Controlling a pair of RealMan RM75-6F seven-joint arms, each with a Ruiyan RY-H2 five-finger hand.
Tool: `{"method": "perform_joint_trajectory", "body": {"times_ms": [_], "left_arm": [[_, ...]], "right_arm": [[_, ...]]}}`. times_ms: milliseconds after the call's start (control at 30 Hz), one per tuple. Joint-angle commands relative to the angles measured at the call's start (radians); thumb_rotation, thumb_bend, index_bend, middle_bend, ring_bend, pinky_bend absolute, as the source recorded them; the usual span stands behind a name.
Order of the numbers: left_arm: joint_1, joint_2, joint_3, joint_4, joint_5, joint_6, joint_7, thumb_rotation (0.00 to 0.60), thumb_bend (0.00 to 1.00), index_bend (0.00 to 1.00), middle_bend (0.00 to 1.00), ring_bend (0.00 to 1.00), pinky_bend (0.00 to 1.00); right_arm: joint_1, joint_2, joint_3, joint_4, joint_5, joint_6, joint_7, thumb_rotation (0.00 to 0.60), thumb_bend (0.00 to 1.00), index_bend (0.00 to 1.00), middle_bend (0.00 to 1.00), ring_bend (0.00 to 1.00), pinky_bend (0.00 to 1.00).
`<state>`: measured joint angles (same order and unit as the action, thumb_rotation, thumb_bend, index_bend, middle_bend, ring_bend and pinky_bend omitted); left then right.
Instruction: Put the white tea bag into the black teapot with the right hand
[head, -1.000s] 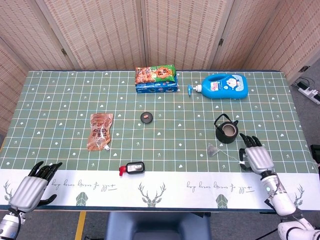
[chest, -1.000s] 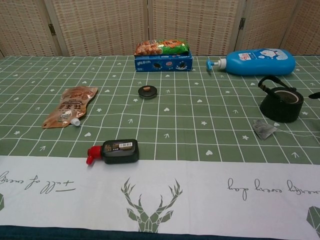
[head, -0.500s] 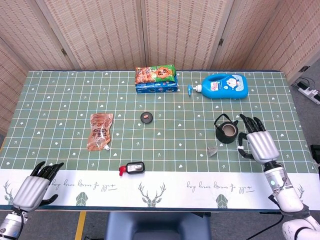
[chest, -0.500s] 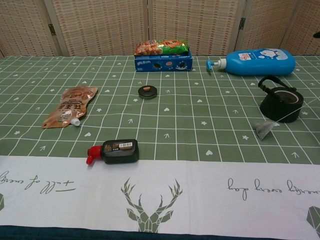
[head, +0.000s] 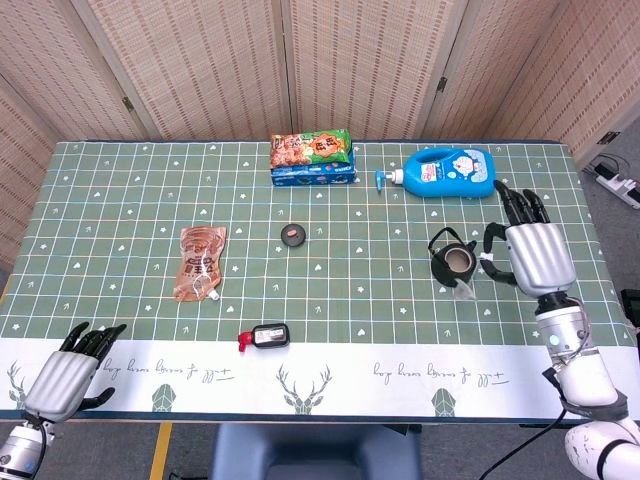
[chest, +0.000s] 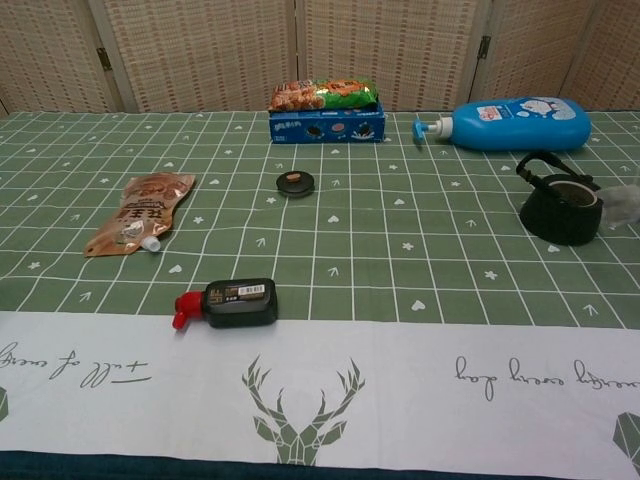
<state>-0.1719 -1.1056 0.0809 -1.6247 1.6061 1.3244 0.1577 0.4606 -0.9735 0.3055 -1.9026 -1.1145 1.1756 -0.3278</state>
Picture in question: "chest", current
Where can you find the black ink bottle red cap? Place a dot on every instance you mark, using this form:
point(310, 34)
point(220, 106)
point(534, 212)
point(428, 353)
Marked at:
point(242, 302)

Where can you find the woven folding screen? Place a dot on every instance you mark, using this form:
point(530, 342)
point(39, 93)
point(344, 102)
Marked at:
point(210, 55)

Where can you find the black round cap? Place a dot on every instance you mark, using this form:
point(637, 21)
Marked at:
point(296, 184)

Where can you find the brown spout pouch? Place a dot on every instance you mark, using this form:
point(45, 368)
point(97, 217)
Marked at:
point(140, 212)

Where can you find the black cast iron teapot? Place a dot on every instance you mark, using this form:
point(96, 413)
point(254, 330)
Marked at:
point(557, 222)

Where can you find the blue pump detergent bottle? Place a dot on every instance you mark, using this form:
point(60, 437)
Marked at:
point(520, 125)

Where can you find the green grid deer tablecloth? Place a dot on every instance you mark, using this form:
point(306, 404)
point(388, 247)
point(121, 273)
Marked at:
point(350, 250)

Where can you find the orange and green snack bag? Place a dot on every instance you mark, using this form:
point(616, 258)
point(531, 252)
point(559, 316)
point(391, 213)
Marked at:
point(320, 95)

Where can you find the blue cookie box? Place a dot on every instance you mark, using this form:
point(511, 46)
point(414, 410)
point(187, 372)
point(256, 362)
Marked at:
point(325, 129)

